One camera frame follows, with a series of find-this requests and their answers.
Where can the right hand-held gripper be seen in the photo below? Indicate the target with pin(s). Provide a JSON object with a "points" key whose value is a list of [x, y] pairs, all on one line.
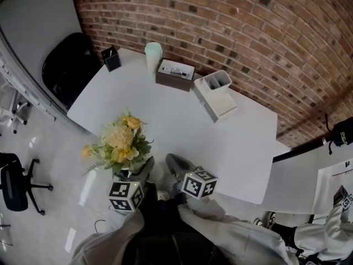
{"points": [[197, 185]]}

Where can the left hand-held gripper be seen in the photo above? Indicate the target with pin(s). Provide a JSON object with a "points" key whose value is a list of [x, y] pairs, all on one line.
{"points": [[125, 195]]}

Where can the yellow flowers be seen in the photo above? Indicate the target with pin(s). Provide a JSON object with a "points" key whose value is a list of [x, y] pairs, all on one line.
{"points": [[121, 139]]}

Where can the person's left forearm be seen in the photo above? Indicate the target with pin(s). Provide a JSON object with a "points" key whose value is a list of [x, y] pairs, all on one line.
{"points": [[110, 241]]}

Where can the person's right forearm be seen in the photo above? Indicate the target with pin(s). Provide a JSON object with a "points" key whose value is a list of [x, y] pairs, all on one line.
{"points": [[234, 236]]}

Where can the white desk with drawers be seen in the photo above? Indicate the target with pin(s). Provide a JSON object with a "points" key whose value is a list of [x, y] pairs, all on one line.
{"points": [[193, 137]]}

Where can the white desk organizer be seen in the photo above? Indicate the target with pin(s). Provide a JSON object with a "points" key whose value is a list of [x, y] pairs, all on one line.
{"points": [[218, 103]]}

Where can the person's dark clothed body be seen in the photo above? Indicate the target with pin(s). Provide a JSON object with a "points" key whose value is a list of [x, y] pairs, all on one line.
{"points": [[160, 225]]}

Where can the brown rectangular tray box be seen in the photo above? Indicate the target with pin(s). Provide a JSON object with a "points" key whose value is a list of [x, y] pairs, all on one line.
{"points": [[171, 83]]}

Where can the black office chair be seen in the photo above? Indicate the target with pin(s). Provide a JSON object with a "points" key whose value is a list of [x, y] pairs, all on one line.
{"points": [[12, 189]]}

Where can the white metal shelf rack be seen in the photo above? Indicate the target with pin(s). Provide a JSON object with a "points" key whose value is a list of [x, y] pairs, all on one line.
{"points": [[33, 99]]}

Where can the white cup with mint lid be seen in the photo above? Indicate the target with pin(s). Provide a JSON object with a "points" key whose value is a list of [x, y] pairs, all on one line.
{"points": [[153, 59]]}

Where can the black square pen holder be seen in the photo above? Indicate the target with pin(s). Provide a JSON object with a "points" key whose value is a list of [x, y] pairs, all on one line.
{"points": [[111, 61]]}

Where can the white swivel chair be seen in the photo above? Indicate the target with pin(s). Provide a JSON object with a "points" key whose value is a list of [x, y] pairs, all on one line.
{"points": [[17, 112]]}

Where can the black folding chair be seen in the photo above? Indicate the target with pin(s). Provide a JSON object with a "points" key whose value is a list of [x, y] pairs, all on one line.
{"points": [[69, 70]]}

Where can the dark hanging bag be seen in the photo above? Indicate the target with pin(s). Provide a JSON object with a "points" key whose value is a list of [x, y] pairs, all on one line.
{"points": [[343, 135]]}

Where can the grey refrigerator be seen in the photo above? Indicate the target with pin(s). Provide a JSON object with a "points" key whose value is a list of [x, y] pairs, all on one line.
{"points": [[36, 23]]}

